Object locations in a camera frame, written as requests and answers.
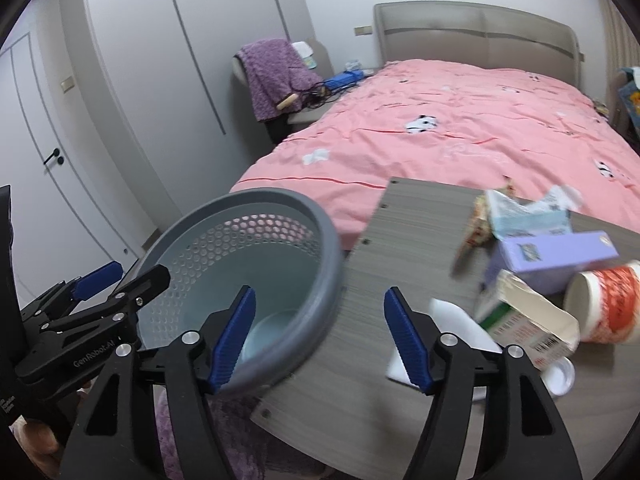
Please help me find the purple rectangular box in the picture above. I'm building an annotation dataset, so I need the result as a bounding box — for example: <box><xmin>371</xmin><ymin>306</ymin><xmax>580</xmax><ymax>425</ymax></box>
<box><xmin>484</xmin><ymin>231</ymin><xmax>618</xmax><ymax>295</ymax></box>

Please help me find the blue denim jacket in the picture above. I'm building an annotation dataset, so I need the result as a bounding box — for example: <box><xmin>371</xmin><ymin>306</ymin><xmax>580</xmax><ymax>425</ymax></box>
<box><xmin>617</xmin><ymin>66</ymin><xmax>640</xmax><ymax>134</ymax></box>

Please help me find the purple floor rug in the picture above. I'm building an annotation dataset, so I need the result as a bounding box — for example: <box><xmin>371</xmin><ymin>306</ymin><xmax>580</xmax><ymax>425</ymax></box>
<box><xmin>156</xmin><ymin>392</ymin><xmax>325</xmax><ymax>479</ymax></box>

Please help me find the white jar on chair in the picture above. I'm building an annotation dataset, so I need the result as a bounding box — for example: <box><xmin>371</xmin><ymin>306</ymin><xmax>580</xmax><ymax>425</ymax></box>
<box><xmin>292</xmin><ymin>41</ymin><xmax>317</xmax><ymax>70</ymax></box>

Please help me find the person's left hand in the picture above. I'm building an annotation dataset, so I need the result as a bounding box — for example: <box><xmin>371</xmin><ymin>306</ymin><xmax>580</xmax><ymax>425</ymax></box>
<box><xmin>11</xmin><ymin>417</ymin><xmax>65</xmax><ymax>479</ymax></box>

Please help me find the red patterned paper cup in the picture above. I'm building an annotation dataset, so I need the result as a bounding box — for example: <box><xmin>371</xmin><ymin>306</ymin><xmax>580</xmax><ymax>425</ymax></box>
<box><xmin>564</xmin><ymin>260</ymin><xmax>639</xmax><ymax>344</ymax></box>

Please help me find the white paper sheet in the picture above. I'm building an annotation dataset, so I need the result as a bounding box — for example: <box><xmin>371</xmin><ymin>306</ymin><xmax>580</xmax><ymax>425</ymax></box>
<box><xmin>383</xmin><ymin>287</ymin><xmax>502</xmax><ymax>396</ymax></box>

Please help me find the grey bedside chair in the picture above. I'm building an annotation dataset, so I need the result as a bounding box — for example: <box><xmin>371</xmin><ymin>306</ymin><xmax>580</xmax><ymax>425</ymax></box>
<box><xmin>232</xmin><ymin>38</ymin><xmax>329</xmax><ymax>131</ymax></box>

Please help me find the grey wooden board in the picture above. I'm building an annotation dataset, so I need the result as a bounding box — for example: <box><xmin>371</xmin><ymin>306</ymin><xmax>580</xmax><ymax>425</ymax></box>
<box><xmin>253</xmin><ymin>178</ymin><xmax>639</xmax><ymax>479</ymax></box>

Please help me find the pink bed cover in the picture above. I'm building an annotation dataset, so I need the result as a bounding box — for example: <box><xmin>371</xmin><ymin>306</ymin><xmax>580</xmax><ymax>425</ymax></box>
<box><xmin>236</xmin><ymin>60</ymin><xmax>639</xmax><ymax>248</ymax></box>

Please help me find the brown snack wrapper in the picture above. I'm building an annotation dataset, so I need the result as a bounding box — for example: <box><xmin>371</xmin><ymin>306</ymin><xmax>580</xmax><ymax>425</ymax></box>
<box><xmin>451</xmin><ymin>192</ymin><xmax>494</xmax><ymax>274</ymax></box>

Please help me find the grey perforated trash basket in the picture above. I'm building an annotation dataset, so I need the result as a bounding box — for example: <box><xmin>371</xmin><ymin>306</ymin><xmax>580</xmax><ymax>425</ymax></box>
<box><xmin>138</xmin><ymin>188</ymin><xmax>344</xmax><ymax>396</ymax></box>

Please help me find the light blue tissue packet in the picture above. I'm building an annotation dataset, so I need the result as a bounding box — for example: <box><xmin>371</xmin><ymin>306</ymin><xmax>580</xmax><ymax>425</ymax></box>
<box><xmin>485</xmin><ymin>185</ymin><xmax>582</xmax><ymax>240</ymax></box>

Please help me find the blue device on nightstand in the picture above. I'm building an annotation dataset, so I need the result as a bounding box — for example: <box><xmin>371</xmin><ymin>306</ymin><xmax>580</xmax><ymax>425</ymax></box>
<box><xmin>323</xmin><ymin>70</ymin><xmax>375</xmax><ymax>93</ymax></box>

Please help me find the white wardrobe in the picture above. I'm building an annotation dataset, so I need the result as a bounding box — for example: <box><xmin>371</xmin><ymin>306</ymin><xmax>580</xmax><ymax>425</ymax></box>
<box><xmin>60</xmin><ymin>0</ymin><xmax>314</xmax><ymax>226</ymax></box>

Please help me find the torn green white carton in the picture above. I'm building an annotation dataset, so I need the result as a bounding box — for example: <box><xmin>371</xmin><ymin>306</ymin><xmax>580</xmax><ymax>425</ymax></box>
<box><xmin>473</xmin><ymin>270</ymin><xmax>580</xmax><ymax>370</ymax></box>

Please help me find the purple knitted blanket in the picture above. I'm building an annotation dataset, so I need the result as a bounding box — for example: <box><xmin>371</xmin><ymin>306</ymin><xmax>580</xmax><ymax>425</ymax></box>
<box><xmin>235</xmin><ymin>38</ymin><xmax>323</xmax><ymax>122</ymax></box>

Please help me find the grey upholstered headboard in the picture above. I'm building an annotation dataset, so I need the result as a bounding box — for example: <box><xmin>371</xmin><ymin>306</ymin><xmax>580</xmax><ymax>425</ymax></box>
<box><xmin>373</xmin><ymin>0</ymin><xmax>582</xmax><ymax>88</ymax></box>

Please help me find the white door with handle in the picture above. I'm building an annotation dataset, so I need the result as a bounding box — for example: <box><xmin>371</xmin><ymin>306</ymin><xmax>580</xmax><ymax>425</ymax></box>
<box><xmin>1</xmin><ymin>34</ymin><xmax>139</xmax><ymax>307</ymax></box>

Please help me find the white plastic lid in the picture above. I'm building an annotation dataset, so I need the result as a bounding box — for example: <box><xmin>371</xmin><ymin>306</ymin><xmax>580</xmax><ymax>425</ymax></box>
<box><xmin>540</xmin><ymin>358</ymin><xmax>576</xmax><ymax>398</ymax></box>

